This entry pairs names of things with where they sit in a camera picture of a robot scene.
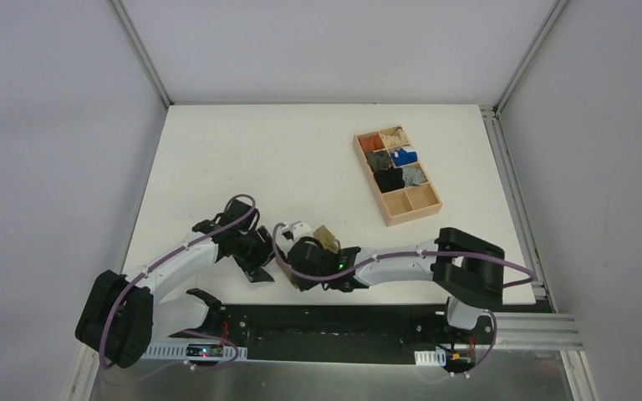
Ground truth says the olive and cream underwear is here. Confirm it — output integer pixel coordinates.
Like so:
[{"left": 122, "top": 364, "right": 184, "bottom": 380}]
[{"left": 313, "top": 225, "right": 341, "bottom": 254}]

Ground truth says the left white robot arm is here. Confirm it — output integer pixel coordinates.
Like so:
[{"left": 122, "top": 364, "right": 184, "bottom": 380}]
[{"left": 75, "top": 194, "right": 273, "bottom": 369}]

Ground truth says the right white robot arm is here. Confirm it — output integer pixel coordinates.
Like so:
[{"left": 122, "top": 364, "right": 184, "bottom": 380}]
[{"left": 282, "top": 227, "right": 505, "bottom": 343}]

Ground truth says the black rolled underwear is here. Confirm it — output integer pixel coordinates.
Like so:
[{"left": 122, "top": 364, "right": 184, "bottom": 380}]
[{"left": 374, "top": 167, "right": 405, "bottom": 193}]

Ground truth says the dark grey rolled underwear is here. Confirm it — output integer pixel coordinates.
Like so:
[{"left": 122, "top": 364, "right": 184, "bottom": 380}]
[{"left": 365, "top": 150, "right": 393, "bottom": 173}]

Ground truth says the orange rolled underwear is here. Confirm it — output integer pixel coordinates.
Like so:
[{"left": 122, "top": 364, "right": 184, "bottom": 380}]
[{"left": 359, "top": 134, "right": 385, "bottom": 153}]

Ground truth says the grey striped rolled underwear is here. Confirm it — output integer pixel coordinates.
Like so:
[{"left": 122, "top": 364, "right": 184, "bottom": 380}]
[{"left": 401, "top": 166, "right": 427, "bottom": 187}]

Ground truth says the blue rolled underwear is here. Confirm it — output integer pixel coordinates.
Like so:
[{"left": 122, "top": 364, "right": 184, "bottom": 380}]
[{"left": 390, "top": 146, "right": 418, "bottom": 167}]

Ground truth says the beige rolled underwear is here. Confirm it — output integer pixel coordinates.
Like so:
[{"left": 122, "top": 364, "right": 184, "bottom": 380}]
[{"left": 379, "top": 126, "right": 409, "bottom": 148}]

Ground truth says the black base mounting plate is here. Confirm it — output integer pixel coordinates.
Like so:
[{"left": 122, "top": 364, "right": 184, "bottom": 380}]
[{"left": 191, "top": 304, "right": 493, "bottom": 365}]

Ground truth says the wooden compartment box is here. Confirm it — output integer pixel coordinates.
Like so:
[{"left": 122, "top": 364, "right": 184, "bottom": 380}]
[{"left": 353, "top": 125, "right": 442, "bottom": 226}]

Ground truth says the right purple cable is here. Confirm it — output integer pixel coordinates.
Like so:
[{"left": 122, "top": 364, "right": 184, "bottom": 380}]
[{"left": 272, "top": 222, "right": 537, "bottom": 311}]

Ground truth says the purple cable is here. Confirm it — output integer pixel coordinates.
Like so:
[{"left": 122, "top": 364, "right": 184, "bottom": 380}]
[
  {"left": 272, "top": 222, "right": 537, "bottom": 311},
  {"left": 98, "top": 193, "right": 257, "bottom": 371}
]

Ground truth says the left white cable duct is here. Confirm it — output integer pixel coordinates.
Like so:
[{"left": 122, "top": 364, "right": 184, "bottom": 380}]
[{"left": 140, "top": 341, "right": 247, "bottom": 362}]

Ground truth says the white cable duct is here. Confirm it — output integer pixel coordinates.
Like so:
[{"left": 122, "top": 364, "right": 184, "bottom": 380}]
[
  {"left": 140, "top": 341, "right": 247, "bottom": 362},
  {"left": 414, "top": 348, "right": 447, "bottom": 367}
]

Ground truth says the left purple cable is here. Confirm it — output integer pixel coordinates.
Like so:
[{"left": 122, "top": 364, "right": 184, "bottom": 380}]
[{"left": 98, "top": 193, "right": 257, "bottom": 371}]

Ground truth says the right white cable duct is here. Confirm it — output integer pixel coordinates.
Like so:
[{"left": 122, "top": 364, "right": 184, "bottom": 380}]
[{"left": 414, "top": 348, "right": 447, "bottom": 367}]

